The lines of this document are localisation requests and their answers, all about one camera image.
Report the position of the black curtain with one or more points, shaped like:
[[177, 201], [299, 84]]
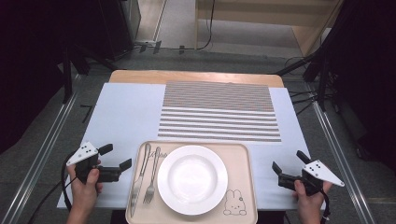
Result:
[[28, 62], [367, 68]]

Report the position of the white plate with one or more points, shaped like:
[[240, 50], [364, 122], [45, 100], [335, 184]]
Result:
[[192, 180]]

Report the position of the wooden table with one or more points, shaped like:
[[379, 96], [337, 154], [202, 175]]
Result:
[[186, 76]]

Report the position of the metal floor rail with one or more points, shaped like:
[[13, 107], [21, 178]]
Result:
[[40, 158], [342, 149]]

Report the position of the silver knife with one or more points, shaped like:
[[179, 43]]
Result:
[[140, 180]]

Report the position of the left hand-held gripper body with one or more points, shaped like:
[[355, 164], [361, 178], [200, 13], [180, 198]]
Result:
[[82, 153]]

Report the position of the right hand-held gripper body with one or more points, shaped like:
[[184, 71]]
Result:
[[320, 171]]

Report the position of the wooden platform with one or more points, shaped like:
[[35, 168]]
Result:
[[264, 18]]

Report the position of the beige tray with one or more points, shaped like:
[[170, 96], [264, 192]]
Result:
[[239, 161]]

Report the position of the person's left hand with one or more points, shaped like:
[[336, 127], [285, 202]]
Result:
[[82, 194]]

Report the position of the light blue table mat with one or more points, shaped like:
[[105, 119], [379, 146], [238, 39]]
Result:
[[124, 109]]

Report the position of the black cabinet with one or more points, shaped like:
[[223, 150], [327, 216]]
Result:
[[120, 28]]

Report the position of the striped placemat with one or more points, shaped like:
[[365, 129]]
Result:
[[218, 105]]

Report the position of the person's right hand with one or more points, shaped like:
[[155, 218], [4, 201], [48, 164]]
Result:
[[311, 203]]

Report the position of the silver fork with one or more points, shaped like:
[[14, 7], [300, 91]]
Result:
[[152, 183]]

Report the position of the black metal stand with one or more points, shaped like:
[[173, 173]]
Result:
[[67, 77], [323, 81]]

